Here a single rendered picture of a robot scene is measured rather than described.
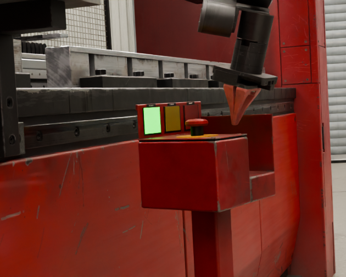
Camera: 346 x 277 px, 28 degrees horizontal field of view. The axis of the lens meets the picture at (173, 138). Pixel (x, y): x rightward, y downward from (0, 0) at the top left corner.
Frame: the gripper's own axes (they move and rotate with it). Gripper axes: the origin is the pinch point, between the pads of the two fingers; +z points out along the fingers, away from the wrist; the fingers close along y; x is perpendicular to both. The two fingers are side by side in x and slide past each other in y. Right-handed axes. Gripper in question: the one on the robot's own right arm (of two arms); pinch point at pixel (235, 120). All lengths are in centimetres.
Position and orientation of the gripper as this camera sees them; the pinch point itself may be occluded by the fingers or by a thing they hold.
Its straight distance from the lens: 125.2
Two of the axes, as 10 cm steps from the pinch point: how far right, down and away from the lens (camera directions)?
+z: -1.8, 9.6, 2.4
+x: -5.0, 1.2, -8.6
